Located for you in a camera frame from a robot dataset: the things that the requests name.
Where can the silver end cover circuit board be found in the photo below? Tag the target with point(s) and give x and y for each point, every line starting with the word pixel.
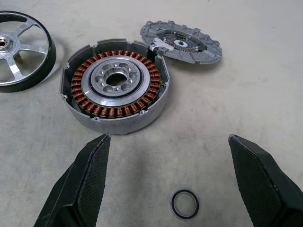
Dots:
pixel 203 52

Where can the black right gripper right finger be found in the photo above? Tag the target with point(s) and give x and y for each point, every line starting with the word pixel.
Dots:
pixel 265 189

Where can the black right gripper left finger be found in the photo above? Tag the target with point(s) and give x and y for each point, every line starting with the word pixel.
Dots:
pixel 78 189

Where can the silver spoked rotor black rim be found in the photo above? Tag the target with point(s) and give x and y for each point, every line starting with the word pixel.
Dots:
pixel 30 50

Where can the silver stator housing copper coils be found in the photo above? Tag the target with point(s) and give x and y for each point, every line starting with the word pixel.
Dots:
pixel 118 125

